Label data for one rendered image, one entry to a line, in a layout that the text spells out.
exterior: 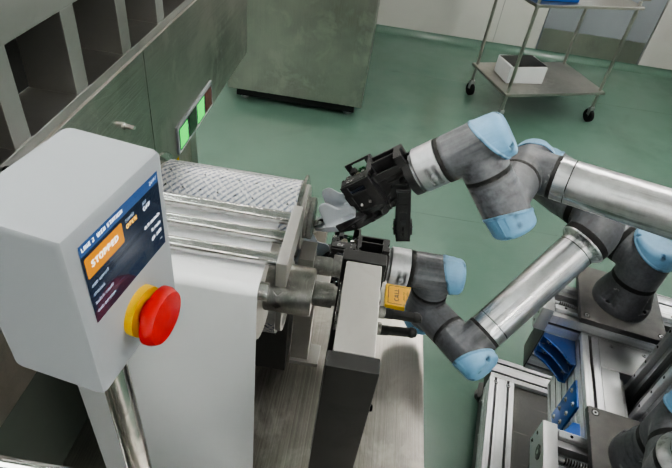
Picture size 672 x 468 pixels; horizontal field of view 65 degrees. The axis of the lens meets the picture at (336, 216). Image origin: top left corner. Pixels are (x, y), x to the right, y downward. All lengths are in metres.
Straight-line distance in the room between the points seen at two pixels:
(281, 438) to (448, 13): 4.81
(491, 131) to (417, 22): 4.72
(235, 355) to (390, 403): 0.54
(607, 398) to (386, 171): 0.94
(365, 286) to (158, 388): 0.32
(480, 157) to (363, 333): 0.38
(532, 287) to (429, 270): 0.20
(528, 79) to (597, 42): 1.64
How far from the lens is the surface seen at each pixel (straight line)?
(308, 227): 0.90
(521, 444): 2.03
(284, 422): 1.09
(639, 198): 0.94
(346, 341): 0.52
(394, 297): 1.27
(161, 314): 0.27
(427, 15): 5.48
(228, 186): 0.90
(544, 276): 1.10
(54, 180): 0.24
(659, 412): 1.23
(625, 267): 1.58
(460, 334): 1.08
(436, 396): 2.27
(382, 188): 0.87
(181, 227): 0.63
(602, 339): 1.70
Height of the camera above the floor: 1.85
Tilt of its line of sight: 39 degrees down
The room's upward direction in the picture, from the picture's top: 8 degrees clockwise
